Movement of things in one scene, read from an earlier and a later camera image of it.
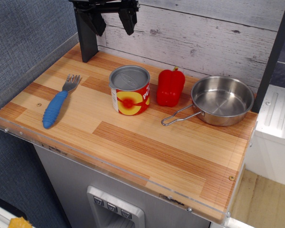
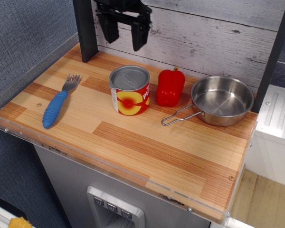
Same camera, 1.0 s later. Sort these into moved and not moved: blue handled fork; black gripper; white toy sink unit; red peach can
Moved: black gripper
Not moved: white toy sink unit; blue handled fork; red peach can
